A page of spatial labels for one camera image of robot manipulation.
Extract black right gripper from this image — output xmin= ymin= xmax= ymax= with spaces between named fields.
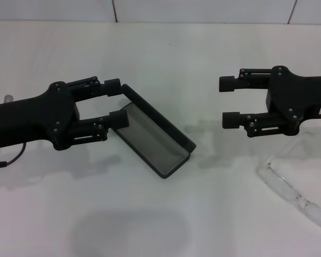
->
xmin=218 ymin=65 xmax=321 ymax=139

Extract black glasses case grey lining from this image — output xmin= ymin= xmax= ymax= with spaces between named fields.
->
xmin=111 ymin=83 xmax=197 ymax=179

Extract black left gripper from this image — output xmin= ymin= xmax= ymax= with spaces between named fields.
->
xmin=0 ymin=81 xmax=80 ymax=151

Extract clear transparent glasses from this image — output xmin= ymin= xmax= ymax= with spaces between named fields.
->
xmin=256 ymin=130 xmax=321 ymax=231

